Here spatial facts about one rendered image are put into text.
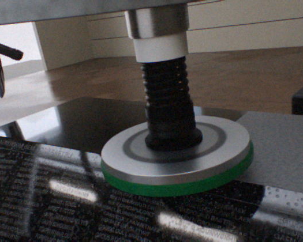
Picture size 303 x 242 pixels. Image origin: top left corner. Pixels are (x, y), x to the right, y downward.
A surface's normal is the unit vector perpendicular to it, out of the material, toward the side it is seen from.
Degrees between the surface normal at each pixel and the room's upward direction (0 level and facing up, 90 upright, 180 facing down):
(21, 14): 90
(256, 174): 0
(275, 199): 45
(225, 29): 90
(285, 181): 0
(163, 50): 90
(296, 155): 0
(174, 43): 90
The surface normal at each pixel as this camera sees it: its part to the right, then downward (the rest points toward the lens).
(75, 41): 0.80, 0.08
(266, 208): -0.51, -0.42
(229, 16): -0.59, 0.34
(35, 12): -0.02, 0.33
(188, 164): -0.15, -0.94
